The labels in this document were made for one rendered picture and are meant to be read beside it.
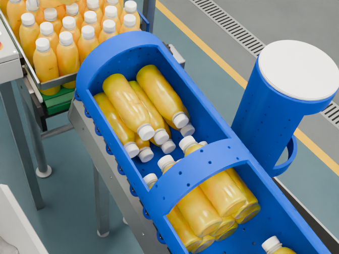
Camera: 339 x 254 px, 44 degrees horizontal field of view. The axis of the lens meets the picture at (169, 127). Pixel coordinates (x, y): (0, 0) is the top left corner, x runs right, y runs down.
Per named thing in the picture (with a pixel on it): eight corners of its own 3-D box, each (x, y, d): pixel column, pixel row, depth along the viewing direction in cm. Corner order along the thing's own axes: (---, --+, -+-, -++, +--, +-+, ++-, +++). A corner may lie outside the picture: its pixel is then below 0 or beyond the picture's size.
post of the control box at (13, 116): (37, 210, 208) (-8, 66, 129) (34, 204, 210) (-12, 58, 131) (44, 207, 209) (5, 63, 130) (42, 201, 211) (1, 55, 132)
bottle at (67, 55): (78, 90, 140) (74, 49, 125) (57, 87, 140) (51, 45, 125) (82, 75, 144) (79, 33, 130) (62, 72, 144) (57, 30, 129)
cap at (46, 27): (48, 24, 131) (48, 20, 129) (56, 31, 129) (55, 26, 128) (38, 29, 129) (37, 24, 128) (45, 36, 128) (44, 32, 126)
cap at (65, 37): (70, 45, 126) (70, 40, 125) (58, 43, 126) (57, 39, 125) (73, 37, 129) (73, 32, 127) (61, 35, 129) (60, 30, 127)
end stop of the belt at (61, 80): (42, 90, 132) (41, 84, 129) (41, 89, 132) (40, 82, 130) (153, 55, 147) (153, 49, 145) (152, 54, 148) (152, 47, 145)
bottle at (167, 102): (131, 74, 117) (165, 121, 108) (152, 59, 117) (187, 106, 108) (140, 85, 123) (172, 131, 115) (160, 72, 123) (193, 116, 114)
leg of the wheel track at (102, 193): (100, 240, 203) (97, 173, 153) (95, 230, 205) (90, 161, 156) (111, 234, 205) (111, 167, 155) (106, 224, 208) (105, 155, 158)
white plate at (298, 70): (260, 91, 130) (259, 93, 131) (346, 105, 131) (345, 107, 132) (257, 34, 147) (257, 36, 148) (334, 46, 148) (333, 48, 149)
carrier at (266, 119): (206, 215, 200) (265, 224, 201) (258, 94, 131) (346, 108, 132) (209, 166, 218) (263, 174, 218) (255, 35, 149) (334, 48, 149)
